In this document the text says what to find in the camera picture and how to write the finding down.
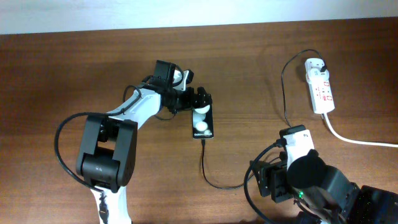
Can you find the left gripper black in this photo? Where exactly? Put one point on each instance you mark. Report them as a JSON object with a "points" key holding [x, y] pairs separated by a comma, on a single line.
{"points": [[191, 102]]}

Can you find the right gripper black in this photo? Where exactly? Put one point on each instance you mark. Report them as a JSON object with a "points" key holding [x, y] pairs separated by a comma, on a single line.
{"points": [[273, 174]]}

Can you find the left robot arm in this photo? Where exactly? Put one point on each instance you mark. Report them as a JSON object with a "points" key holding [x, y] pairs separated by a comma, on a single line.
{"points": [[107, 153]]}

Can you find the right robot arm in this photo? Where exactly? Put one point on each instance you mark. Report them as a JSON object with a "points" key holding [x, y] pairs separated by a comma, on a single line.
{"points": [[323, 193]]}

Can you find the white charger plug adapter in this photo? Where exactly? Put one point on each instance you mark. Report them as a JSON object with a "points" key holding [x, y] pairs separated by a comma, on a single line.
{"points": [[316, 75]]}

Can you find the white power strip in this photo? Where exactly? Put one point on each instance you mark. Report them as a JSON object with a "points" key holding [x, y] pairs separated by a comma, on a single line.
{"points": [[320, 92]]}

